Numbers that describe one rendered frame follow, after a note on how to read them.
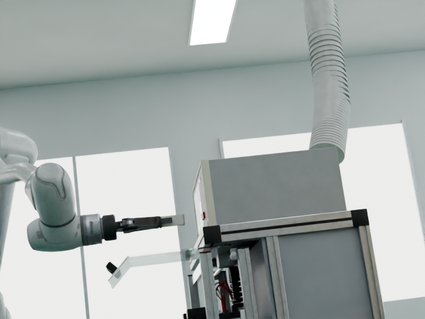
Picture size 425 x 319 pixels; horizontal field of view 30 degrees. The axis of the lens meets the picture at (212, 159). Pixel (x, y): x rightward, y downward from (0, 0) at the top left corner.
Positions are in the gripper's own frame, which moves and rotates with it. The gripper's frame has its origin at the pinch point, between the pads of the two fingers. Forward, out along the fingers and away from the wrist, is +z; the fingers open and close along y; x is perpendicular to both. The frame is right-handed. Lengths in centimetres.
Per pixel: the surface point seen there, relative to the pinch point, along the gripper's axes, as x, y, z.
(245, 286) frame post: -22.9, 24.3, 15.4
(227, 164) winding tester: 11.7, 14.5, 16.3
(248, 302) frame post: -27.0, 24.3, 15.9
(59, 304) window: 13, -468, -81
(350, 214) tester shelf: -8, 26, 46
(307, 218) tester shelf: -7.3, 25.8, 33.9
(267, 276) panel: -21.2, 24.8, 21.4
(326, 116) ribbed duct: 56, -106, 79
